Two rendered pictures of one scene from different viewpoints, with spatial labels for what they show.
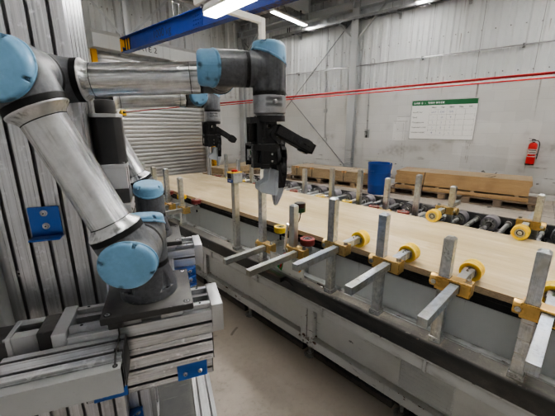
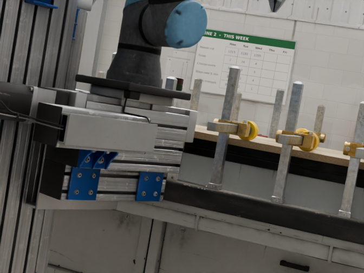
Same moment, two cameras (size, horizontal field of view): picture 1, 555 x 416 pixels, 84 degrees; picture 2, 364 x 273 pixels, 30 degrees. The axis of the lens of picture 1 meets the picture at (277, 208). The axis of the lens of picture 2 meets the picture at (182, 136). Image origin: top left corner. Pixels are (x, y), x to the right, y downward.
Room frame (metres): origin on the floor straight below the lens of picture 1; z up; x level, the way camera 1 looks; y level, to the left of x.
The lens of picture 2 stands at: (-0.90, 1.03, 1.02)
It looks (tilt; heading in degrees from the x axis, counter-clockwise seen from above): 3 degrees down; 334
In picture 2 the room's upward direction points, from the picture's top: 10 degrees clockwise
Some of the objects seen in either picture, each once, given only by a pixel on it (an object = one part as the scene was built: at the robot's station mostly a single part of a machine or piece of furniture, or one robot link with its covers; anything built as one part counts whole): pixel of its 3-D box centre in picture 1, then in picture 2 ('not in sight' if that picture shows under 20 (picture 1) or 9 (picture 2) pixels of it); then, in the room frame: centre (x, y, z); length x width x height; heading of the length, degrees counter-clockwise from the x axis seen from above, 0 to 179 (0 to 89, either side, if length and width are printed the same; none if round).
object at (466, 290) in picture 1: (451, 283); (363, 151); (1.00, -0.62, 0.95); 0.13 x 0.06 x 0.05; 44
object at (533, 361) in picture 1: (545, 323); not in sight; (0.77, -0.77, 0.95); 0.50 x 0.04 x 0.04; 134
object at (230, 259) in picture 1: (255, 251); not in sight; (1.65, 0.12, 0.80); 0.43 x 0.03 x 0.04; 134
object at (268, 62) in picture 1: (268, 69); not in sight; (0.74, 0.02, 1.62); 0.09 x 0.08 x 0.11; 103
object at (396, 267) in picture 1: (386, 262); (294, 138); (1.18, -0.45, 0.95); 0.13 x 0.06 x 0.05; 44
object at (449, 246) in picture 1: (442, 297); (353, 167); (1.02, -0.61, 0.88); 0.03 x 0.03 x 0.48; 44
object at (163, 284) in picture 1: (148, 274); (136, 65); (0.80, 0.37, 1.09); 0.15 x 0.15 x 0.10
